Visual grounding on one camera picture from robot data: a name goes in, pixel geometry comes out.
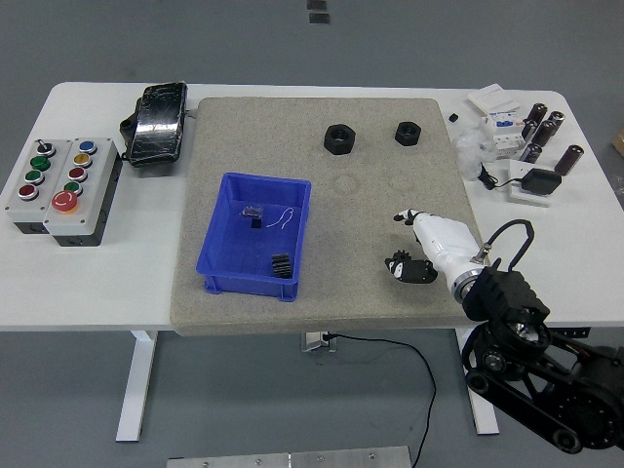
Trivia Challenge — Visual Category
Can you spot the black wrapped device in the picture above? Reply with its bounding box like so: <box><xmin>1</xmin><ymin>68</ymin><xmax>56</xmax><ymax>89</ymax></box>
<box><xmin>119</xmin><ymin>81</ymin><xmax>189</xmax><ymax>170</ymax></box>

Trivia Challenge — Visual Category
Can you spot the white switch plate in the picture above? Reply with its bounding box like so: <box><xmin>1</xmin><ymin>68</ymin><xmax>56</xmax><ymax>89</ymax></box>
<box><xmin>466</xmin><ymin>83</ymin><xmax>519</xmax><ymax>114</ymax></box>

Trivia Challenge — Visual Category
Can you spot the grey metal plate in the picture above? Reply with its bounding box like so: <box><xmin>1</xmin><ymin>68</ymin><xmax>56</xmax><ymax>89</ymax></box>
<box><xmin>167</xmin><ymin>446</ymin><xmax>413</xmax><ymax>468</ymax></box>

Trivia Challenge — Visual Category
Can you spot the thin white wire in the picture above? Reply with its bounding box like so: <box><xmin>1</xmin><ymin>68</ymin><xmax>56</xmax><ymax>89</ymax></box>
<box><xmin>265</xmin><ymin>207</ymin><xmax>295</xmax><ymax>229</ymax></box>

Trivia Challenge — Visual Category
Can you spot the white circuit breaker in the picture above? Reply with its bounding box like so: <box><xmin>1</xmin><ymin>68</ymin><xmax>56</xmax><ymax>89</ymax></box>
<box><xmin>480</xmin><ymin>107</ymin><xmax>527</xmax><ymax>161</ymax></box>

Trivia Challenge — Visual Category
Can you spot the white square plate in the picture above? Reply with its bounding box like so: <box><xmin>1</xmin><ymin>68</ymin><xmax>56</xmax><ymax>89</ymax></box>
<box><xmin>506</xmin><ymin>158</ymin><xmax>562</xmax><ymax>209</ymax></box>

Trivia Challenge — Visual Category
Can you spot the black power adapter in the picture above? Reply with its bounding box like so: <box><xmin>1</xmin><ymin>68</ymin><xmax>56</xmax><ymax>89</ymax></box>
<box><xmin>520</xmin><ymin>167</ymin><xmax>564</xmax><ymax>196</ymax></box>

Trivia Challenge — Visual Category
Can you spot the black power cable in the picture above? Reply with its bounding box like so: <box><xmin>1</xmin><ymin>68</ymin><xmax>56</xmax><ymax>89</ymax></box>
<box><xmin>324</xmin><ymin>332</ymin><xmax>438</xmax><ymax>468</ymax></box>

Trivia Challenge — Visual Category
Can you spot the large black hex nut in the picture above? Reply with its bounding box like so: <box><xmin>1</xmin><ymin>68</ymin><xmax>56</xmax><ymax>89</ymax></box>
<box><xmin>322</xmin><ymin>123</ymin><xmax>356</xmax><ymax>155</ymax></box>

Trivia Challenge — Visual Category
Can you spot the grey-brown foam mat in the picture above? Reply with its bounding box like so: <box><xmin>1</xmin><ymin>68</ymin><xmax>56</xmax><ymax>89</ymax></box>
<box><xmin>170</xmin><ymin>96</ymin><xmax>485</xmax><ymax>337</ymax></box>

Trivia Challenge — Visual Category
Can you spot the small black hex nut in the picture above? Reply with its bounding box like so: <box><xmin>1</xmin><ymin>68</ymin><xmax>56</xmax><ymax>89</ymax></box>
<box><xmin>393</xmin><ymin>120</ymin><xmax>422</xmax><ymax>146</ymax></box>

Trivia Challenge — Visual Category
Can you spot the blue plastic box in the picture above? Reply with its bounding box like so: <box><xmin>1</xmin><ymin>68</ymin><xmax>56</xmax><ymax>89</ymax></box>
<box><xmin>195</xmin><ymin>172</ymin><xmax>313</xmax><ymax>302</ymax></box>

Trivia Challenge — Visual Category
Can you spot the crumpled clear plastic bag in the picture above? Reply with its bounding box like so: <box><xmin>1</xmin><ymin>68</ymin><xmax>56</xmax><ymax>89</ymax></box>
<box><xmin>450</xmin><ymin>127</ymin><xmax>498</xmax><ymax>179</ymax></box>

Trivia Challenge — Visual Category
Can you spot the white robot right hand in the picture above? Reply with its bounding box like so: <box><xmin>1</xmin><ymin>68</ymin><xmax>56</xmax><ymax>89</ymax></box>
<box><xmin>384</xmin><ymin>208</ymin><xmax>485</xmax><ymax>288</ymax></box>

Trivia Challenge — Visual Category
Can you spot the grey four-button control box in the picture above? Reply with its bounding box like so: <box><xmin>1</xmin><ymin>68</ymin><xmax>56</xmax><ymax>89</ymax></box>
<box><xmin>3</xmin><ymin>138</ymin><xmax>74</xmax><ymax>235</ymax></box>

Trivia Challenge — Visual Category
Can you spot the black adapter cord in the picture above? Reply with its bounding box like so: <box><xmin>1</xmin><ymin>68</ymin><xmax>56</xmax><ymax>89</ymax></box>
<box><xmin>477</xmin><ymin>163</ymin><xmax>526</xmax><ymax>191</ymax></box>

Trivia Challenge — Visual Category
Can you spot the silver under-table socket bracket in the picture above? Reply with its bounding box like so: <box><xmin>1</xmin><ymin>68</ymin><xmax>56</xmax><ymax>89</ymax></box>
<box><xmin>299</xmin><ymin>331</ymin><xmax>338</xmax><ymax>353</ymax></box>

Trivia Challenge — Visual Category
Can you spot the grey emergency-stop control box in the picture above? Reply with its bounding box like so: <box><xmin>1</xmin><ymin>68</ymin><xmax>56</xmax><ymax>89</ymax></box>
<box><xmin>42</xmin><ymin>136</ymin><xmax>123</xmax><ymax>248</ymax></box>

